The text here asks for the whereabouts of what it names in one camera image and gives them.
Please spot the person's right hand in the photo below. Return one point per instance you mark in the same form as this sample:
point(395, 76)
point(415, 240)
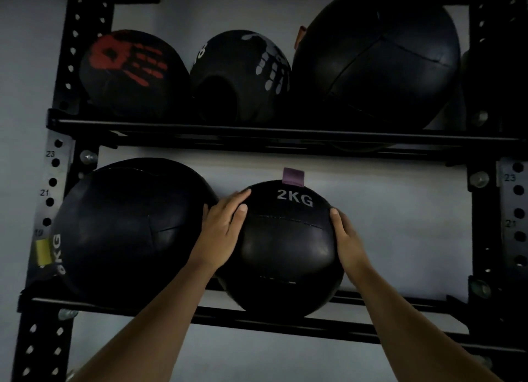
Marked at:
point(350, 239)

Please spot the person's left hand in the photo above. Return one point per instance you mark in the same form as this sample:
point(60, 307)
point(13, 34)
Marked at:
point(216, 235)

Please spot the person's left thumb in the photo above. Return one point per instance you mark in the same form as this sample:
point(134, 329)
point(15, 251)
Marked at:
point(241, 219)

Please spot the person's right thumb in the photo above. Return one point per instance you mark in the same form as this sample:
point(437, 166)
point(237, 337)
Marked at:
point(335, 221)

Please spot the black medicine ball purple tag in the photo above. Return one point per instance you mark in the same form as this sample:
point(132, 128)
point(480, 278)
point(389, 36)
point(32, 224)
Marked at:
point(284, 250)

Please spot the person's right forearm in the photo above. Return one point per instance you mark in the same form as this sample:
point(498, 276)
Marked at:
point(412, 332)

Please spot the person's left forearm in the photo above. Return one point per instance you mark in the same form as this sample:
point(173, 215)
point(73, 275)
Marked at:
point(144, 328)

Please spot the black metal storage rack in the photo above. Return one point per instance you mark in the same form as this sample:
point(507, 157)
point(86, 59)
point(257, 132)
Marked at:
point(288, 140)

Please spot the black medicine ball yellow tag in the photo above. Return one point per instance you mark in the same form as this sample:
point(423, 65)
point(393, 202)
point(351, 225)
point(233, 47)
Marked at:
point(128, 233)

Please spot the black ball grey handprint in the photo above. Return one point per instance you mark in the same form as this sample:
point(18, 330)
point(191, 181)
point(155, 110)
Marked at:
point(241, 78)

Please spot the black medicine ball orange tag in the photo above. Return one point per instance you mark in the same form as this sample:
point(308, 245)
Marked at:
point(375, 58)

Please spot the black ball red handprint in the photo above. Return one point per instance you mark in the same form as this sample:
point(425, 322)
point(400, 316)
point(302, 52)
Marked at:
point(132, 76)

